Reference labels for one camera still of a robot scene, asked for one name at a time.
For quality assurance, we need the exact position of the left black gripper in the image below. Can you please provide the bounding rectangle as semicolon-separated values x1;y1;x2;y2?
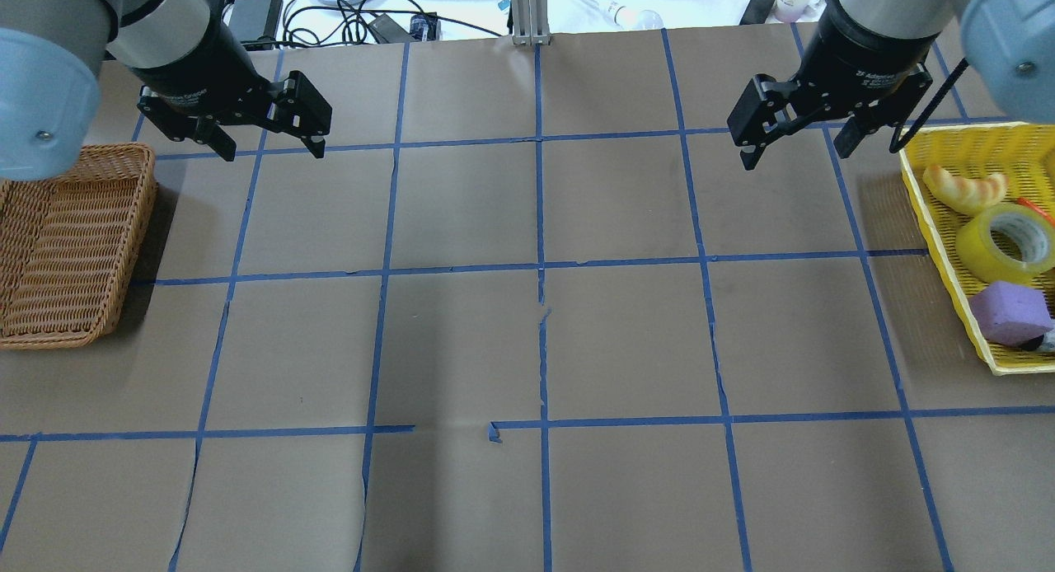
118;12;333;163

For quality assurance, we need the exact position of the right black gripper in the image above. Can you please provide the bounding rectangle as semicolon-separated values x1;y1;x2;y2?
727;2;935;171

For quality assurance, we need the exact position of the yellow tape roll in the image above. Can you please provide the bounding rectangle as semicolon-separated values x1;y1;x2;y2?
954;203;1054;285

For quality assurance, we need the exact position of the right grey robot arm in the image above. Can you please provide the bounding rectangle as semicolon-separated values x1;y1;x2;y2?
727;0;1054;170

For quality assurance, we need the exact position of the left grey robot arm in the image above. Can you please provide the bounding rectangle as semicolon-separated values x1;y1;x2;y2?
1;0;332;182

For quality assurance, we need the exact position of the white paper cup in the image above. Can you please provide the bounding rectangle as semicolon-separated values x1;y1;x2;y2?
771;0;825;23

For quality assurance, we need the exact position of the black phone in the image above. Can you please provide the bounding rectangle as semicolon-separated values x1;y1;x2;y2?
739;0;776;25

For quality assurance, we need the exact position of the toy croissant bread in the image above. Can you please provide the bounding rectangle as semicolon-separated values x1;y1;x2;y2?
922;164;1010;216

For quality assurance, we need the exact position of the clear light bulb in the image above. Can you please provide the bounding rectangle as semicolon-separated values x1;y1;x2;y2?
602;1;664;31

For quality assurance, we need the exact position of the yellow plastic basket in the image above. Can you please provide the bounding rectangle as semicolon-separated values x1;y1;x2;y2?
899;122;1054;376

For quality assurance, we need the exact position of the brown wicker basket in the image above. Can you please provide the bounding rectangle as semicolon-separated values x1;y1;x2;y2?
1;142;158;350

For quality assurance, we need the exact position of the purple sponge block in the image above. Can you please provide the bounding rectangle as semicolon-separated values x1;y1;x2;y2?
968;280;1053;347

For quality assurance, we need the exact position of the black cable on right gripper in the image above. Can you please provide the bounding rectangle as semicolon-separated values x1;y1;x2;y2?
889;58;970;154

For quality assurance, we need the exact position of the black power adapter cable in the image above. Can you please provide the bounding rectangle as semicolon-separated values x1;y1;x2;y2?
283;0;504;47

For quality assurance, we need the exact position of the aluminium frame post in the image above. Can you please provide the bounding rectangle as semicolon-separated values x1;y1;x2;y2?
511;0;551;46

